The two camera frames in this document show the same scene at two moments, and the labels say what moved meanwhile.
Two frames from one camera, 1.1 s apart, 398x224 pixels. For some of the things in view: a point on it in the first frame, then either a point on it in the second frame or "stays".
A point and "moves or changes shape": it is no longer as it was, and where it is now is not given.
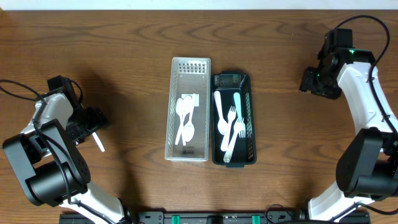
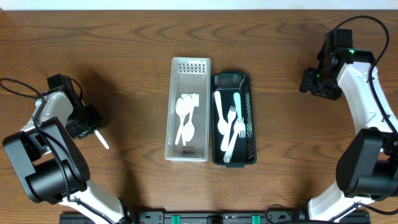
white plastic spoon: [99, 141] moves or changes shape
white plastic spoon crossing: [180, 107] stays
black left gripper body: [90, 125] stays
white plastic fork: [231, 115] stays
